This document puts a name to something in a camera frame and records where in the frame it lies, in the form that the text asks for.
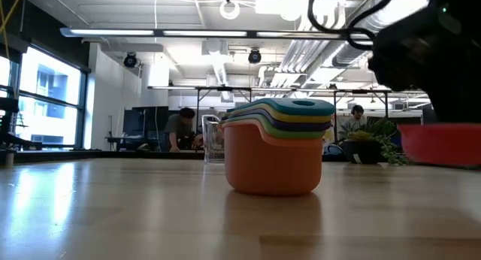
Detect red measuring cup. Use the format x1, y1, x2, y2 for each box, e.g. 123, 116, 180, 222
397, 123, 481, 168

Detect white hanging ring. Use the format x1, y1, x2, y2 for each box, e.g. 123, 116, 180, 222
219, 0, 241, 21

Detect clear plastic basket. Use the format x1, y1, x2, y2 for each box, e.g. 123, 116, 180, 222
201, 114, 226, 165

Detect black aluminium table frame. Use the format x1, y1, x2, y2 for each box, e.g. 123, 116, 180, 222
0, 149, 481, 169

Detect potted succulent plant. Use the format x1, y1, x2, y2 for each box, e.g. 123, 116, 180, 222
337, 116, 410, 167

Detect black frame table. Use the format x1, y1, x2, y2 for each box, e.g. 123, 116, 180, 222
331, 88, 392, 143
147, 85, 254, 134

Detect yellow hanging cable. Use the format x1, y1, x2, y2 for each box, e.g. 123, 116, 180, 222
0, 0, 24, 60

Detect silver ventilation duct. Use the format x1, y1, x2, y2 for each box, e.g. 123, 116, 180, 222
332, 0, 429, 68

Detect black monitor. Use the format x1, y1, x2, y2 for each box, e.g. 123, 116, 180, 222
123, 106, 170, 141

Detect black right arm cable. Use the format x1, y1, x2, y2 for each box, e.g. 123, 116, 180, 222
307, 0, 397, 52

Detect large window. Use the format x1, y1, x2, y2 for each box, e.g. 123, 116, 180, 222
0, 45, 90, 150

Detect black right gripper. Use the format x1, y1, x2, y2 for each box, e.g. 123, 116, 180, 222
368, 0, 481, 125

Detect yellow measuring cup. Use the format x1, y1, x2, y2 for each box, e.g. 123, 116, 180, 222
226, 103, 334, 124

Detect black ceiling spotlight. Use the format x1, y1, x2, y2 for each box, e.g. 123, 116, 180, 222
247, 48, 262, 65
123, 52, 138, 69

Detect black equipment rack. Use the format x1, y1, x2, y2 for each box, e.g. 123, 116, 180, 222
0, 97, 43, 168

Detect green measuring cup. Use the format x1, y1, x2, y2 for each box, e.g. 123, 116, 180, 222
220, 114, 327, 141

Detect long ceiling light bar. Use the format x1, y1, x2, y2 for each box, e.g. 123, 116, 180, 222
59, 26, 377, 42

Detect person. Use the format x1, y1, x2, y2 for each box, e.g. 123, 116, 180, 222
340, 104, 366, 135
162, 107, 204, 153

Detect orange measuring cup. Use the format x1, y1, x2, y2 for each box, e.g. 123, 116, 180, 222
218, 119, 325, 197

